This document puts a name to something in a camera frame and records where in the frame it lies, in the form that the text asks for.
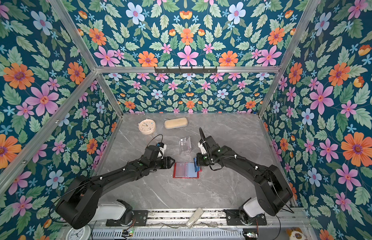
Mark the blue credit card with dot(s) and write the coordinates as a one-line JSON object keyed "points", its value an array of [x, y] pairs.
{"points": [[196, 166]]}

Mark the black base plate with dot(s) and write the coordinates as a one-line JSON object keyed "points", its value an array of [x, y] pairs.
{"points": [[139, 218], [234, 218]]}

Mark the pink round clock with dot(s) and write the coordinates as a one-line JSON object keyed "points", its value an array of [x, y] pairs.
{"points": [[147, 127]]}

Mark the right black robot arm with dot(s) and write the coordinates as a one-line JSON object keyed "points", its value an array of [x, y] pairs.
{"points": [[273, 191]]}

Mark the plush toy animal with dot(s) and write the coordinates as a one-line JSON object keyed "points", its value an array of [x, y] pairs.
{"points": [[296, 234]]}

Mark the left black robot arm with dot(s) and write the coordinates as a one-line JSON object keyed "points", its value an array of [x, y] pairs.
{"points": [[81, 205]]}

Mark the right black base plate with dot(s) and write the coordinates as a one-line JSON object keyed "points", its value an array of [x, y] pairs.
{"points": [[234, 218]]}

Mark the white remote control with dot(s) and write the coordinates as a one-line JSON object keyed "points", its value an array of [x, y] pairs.
{"points": [[193, 219]]}

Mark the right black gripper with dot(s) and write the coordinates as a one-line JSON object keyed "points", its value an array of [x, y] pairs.
{"points": [[199, 160]]}

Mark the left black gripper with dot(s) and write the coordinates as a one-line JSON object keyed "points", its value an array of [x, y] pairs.
{"points": [[167, 162]]}

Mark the red card holder wallet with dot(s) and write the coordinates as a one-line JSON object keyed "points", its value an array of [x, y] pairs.
{"points": [[185, 171]]}

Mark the white perforated cable duct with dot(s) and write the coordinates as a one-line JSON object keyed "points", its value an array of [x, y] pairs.
{"points": [[167, 234]]}

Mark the black hook rail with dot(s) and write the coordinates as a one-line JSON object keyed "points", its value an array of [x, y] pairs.
{"points": [[185, 70]]}

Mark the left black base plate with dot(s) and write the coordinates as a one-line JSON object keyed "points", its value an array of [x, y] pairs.
{"points": [[139, 218]]}

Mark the white alarm clock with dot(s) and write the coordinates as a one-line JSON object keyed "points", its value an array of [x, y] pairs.
{"points": [[83, 233]]}

